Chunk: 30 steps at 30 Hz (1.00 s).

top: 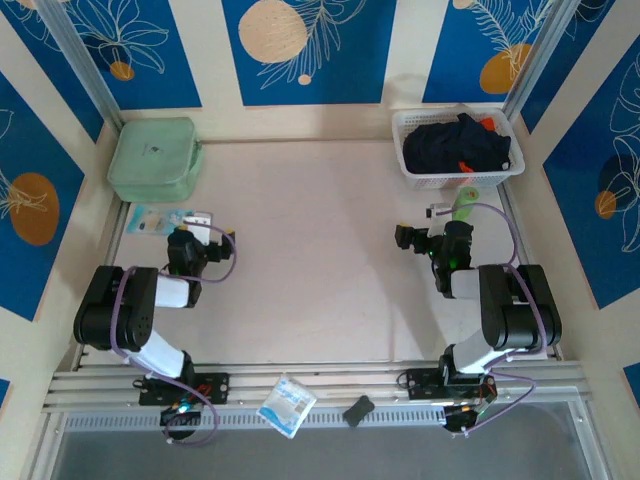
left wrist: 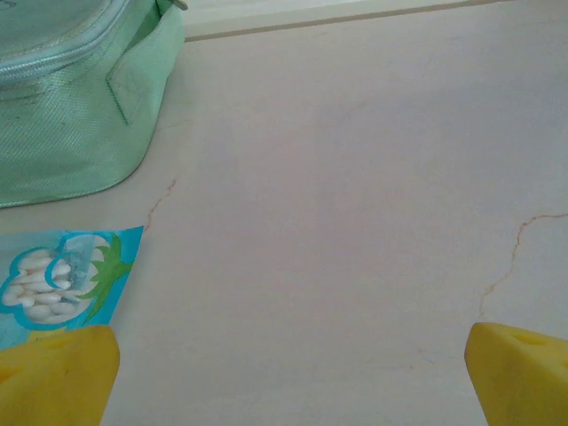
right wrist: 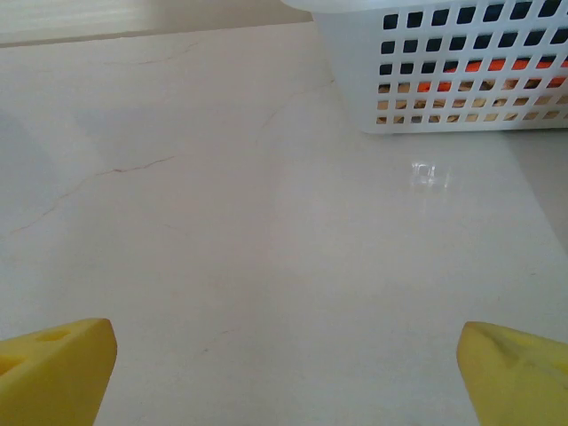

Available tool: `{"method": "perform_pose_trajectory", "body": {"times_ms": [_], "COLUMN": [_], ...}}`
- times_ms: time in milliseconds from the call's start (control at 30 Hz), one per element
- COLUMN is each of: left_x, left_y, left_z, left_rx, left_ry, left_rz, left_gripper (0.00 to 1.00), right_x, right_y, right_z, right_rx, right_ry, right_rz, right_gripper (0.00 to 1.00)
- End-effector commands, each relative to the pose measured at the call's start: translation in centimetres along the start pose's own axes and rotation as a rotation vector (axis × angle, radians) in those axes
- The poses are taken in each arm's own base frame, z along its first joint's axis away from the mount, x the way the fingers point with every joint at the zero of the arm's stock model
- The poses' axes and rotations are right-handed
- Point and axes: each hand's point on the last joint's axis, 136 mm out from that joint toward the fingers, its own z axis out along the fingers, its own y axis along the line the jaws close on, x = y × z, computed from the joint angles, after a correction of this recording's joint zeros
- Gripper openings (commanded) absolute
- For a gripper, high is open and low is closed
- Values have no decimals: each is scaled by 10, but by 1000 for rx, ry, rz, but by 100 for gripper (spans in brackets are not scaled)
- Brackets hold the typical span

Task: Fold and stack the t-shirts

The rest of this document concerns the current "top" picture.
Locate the navy blue t-shirt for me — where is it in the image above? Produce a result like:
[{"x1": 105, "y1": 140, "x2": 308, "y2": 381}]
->
[{"x1": 402, "y1": 112, "x2": 514, "y2": 176}]

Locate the orange t-shirt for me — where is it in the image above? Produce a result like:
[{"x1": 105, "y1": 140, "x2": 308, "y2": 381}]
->
[{"x1": 458, "y1": 117, "x2": 497, "y2": 174}]

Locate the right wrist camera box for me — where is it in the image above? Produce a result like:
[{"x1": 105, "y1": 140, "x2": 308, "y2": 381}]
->
[{"x1": 424, "y1": 202, "x2": 454, "y2": 237}]

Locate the white blue plastic pouch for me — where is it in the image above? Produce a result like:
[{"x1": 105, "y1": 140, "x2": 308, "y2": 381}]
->
[{"x1": 256, "y1": 373, "x2": 317, "y2": 440}]

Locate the green tape roll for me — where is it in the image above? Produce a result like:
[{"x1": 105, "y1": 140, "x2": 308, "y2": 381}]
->
[{"x1": 452, "y1": 185, "x2": 479, "y2": 221}]

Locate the mint green storage case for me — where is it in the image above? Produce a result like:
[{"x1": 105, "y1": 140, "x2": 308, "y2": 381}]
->
[{"x1": 106, "y1": 117, "x2": 205, "y2": 204}]

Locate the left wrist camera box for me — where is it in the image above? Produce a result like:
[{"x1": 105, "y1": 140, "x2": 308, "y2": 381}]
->
[{"x1": 180, "y1": 211, "x2": 215, "y2": 245}]

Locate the white plastic basket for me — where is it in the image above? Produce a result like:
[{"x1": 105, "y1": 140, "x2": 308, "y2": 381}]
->
[{"x1": 391, "y1": 107, "x2": 526, "y2": 191}]

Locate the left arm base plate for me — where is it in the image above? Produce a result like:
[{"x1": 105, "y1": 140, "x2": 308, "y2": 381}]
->
[{"x1": 138, "y1": 372, "x2": 231, "y2": 406}]

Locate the aluminium rail frame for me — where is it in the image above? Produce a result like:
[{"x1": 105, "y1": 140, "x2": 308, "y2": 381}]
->
[{"x1": 42, "y1": 358, "x2": 591, "y2": 414}]

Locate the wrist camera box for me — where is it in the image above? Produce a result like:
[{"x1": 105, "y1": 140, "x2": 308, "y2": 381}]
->
[
  {"x1": 180, "y1": 211, "x2": 215, "y2": 245},
  {"x1": 424, "y1": 202, "x2": 454, "y2": 237}
]

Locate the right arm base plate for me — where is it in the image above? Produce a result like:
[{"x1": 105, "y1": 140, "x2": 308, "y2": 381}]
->
[{"x1": 405, "y1": 367, "x2": 496, "y2": 401}]

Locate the slotted grey cable duct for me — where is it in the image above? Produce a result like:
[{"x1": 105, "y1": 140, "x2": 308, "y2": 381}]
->
[{"x1": 62, "y1": 402, "x2": 576, "y2": 432}]

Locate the pale pink table mat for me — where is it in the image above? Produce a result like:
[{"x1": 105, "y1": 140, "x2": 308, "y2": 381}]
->
[{"x1": 107, "y1": 139, "x2": 546, "y2": 364}]

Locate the small black clip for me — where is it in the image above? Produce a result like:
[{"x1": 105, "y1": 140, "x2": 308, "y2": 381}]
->
[{"x1": 342, "y1": 394, "x2": 377, "y2": 429}]

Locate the black controller board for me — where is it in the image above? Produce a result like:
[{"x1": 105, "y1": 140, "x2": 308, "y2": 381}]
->
[
  {"x1": 159, "y1": 403, "x2": 202, "y2": 429},
  {"x1": 442, "y1": 394, "x2": 497, "y2": 434}
]

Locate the aluminium corner post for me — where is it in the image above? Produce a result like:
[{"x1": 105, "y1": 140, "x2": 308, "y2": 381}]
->
[
  {"x1": 502, "y1": 0, "x2": 576, "y2": 119},
  {"x1": 37, "y1": 0, "x2": 126, "y2": 132}
]

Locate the light blue wipes packet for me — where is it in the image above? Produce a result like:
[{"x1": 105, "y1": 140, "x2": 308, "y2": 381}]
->
[{"x1": 124, "y1": 203, "x2": 191, "y2": 236}]

